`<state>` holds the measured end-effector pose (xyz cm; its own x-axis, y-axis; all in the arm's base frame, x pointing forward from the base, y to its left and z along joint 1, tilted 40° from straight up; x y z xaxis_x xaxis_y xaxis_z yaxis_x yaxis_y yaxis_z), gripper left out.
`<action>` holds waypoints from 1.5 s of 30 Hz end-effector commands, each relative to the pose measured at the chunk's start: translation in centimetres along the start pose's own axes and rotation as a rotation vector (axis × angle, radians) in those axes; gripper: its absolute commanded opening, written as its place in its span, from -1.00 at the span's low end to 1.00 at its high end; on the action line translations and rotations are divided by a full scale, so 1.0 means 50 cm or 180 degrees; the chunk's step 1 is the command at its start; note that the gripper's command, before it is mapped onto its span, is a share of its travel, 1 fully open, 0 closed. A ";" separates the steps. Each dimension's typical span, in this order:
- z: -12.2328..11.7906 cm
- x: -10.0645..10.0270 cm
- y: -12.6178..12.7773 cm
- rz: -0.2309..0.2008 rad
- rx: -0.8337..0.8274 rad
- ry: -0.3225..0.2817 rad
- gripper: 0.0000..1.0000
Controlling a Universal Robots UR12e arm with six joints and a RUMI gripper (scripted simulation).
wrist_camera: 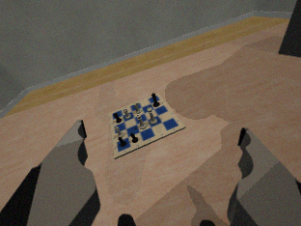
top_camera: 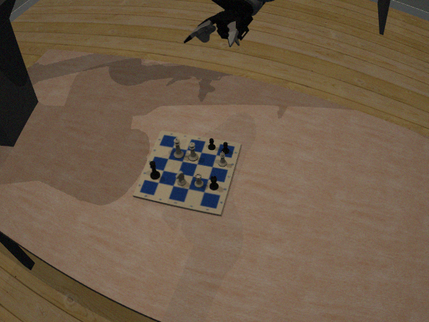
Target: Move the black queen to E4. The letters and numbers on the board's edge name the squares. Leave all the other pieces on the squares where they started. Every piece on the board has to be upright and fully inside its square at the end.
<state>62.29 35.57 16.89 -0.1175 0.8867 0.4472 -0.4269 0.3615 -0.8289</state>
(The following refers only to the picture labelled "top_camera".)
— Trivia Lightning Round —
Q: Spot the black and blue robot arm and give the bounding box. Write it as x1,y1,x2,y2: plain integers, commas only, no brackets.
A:
212,0,274,16

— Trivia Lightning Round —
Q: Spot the blue and cream chessboard with pieces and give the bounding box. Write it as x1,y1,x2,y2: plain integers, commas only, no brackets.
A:
133,131,241,216

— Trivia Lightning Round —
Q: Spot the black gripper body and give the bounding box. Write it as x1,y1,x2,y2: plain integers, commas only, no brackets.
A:
214,0,254,41

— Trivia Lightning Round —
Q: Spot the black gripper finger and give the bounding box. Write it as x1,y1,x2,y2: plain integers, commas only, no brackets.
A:
227,15,242,47
184,15,216,43

